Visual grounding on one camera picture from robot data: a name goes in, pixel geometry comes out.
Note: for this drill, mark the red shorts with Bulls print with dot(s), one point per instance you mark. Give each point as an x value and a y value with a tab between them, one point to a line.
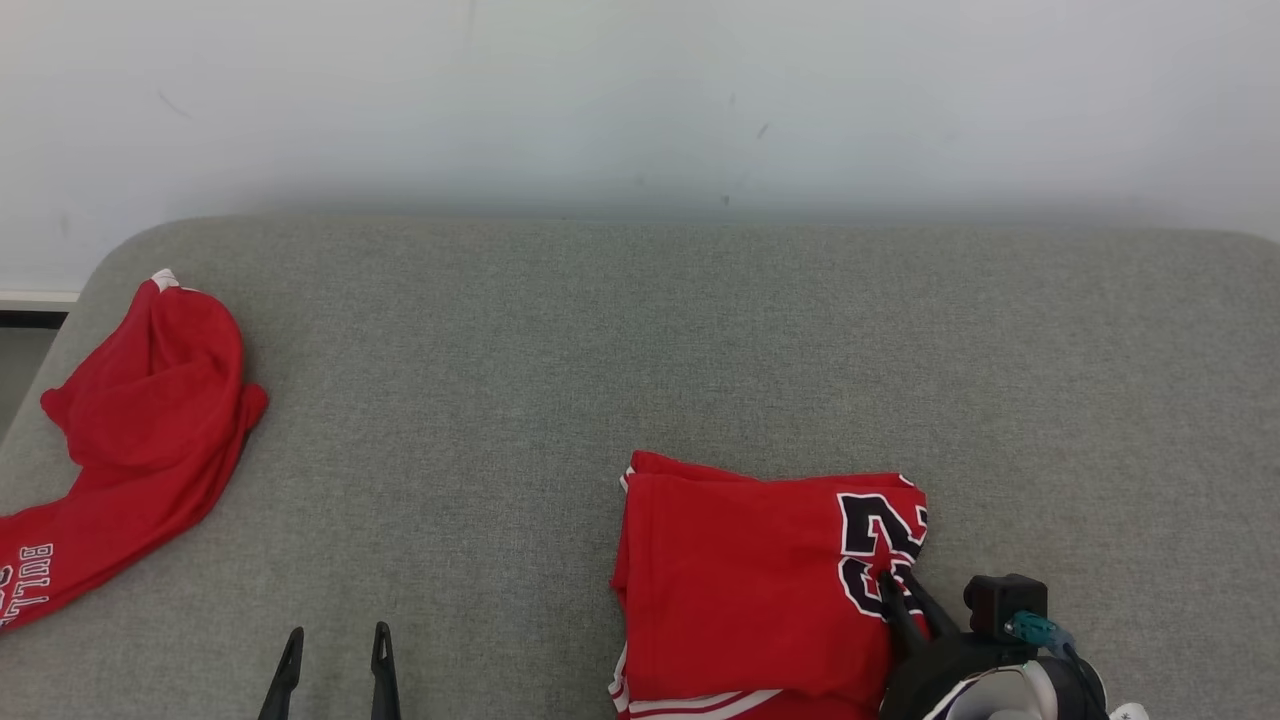
150	420

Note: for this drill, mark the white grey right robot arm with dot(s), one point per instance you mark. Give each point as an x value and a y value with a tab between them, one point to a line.
1000	697

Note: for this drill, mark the grey fabric sofa cushion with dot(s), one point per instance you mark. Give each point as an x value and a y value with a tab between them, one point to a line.
500	400

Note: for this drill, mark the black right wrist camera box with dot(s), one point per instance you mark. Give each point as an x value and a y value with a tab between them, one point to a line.
1000	600

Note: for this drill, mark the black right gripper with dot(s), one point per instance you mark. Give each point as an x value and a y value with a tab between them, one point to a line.
940	670

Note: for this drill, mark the red jersey with black number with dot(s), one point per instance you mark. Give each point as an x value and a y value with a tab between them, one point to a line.
740	580

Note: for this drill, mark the white and black baseboard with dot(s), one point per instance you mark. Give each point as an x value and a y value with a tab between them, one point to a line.
30	305

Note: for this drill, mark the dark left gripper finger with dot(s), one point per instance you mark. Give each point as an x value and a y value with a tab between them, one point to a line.
285	680
384	680

